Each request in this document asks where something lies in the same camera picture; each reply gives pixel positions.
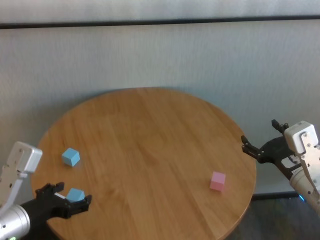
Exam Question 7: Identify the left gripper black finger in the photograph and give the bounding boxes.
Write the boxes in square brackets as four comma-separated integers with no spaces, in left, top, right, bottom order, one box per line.
[66,194,93,218]
[35,181,65,198]

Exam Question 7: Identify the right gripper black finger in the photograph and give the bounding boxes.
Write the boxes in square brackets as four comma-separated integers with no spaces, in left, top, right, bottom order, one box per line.
[240,134,263,164]
[271,119,288,134]

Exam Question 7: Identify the black baseboard strip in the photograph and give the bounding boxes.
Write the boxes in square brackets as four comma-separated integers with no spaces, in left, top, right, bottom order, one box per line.
[251,191,301,201]

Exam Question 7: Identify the black wall rail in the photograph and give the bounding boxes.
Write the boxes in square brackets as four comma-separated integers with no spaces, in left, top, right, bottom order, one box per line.
[0,15,320,30]

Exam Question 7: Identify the light blue cube block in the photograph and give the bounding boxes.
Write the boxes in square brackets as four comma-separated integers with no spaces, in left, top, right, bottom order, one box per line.
[66,187,86,203]
[61,147,81,167]

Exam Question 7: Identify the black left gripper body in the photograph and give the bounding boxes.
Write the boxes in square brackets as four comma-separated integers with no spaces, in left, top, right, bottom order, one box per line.
[20,192,76,225]

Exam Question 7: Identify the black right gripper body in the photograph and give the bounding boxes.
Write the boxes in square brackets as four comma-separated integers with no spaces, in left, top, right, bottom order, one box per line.
[258,136,305,180]

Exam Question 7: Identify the pink cube block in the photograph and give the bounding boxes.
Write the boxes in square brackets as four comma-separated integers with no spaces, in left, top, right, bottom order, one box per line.
[208,171,227,193]

